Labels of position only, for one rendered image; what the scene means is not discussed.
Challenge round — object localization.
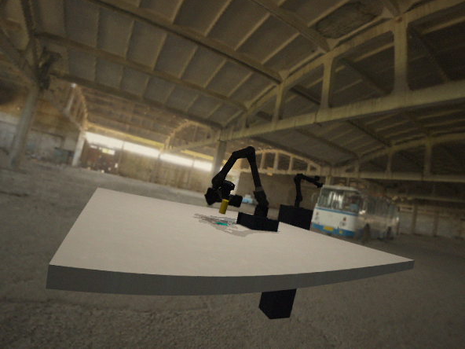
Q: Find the yellow cylinder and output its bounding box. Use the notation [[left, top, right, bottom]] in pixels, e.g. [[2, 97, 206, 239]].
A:
[[219, 200, 229, 215]]

